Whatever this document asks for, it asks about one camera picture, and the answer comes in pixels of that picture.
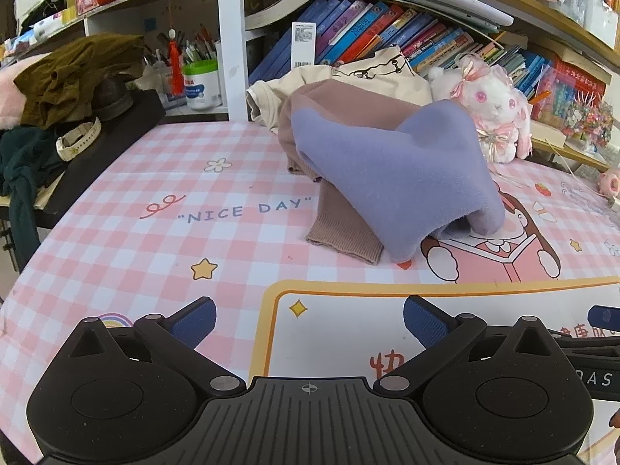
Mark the white barcode box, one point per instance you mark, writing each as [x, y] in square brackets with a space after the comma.
[303, 43]

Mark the row of colourful books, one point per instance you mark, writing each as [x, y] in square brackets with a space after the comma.
[368, 24]

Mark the dark green cloth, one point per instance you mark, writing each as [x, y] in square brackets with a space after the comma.
[24, 164]

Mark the red boxed book set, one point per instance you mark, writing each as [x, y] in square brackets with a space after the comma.
[571, 87]

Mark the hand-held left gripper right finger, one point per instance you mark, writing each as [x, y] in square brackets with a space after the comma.
[420, 322]

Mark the pink checked printed table mat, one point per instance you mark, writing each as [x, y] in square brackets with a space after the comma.
[145, 252]

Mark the cream shirt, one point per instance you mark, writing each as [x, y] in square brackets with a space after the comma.
[378, 70]

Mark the dark round hat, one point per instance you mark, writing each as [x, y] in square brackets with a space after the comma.
[111, 99]

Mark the white and pink plush bunny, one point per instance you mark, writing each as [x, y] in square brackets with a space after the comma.
[489, 99]

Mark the olive green cloth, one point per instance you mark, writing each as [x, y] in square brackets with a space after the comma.
[77, 72]

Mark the pink fluffy cloth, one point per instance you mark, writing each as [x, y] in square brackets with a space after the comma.
[12, 92]

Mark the purple and mauve sweater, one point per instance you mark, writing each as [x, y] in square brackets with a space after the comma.
[387, 179]

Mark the colourful bead ornament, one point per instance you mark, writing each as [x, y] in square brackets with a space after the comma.
[593, 118]

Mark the red tassel charm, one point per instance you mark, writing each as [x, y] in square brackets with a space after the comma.
[175, 65]

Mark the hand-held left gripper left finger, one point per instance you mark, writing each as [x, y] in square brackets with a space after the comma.
[196, 323]

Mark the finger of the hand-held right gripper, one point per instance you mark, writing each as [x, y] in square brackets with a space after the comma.
[606, 317]

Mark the white bookshelf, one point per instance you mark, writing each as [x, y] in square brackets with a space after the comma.
[232, 34]

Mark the small pink plush toy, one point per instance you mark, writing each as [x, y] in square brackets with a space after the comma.
[610, 181]

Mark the bunch of pens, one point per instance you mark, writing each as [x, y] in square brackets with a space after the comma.
[198, 48]

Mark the thick white book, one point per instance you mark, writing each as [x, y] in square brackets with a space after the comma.
[286, 0]

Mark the white belt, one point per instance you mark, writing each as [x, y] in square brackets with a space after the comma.
[77, 138]

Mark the white tub pen holder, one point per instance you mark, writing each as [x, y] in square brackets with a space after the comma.
[201, 87]

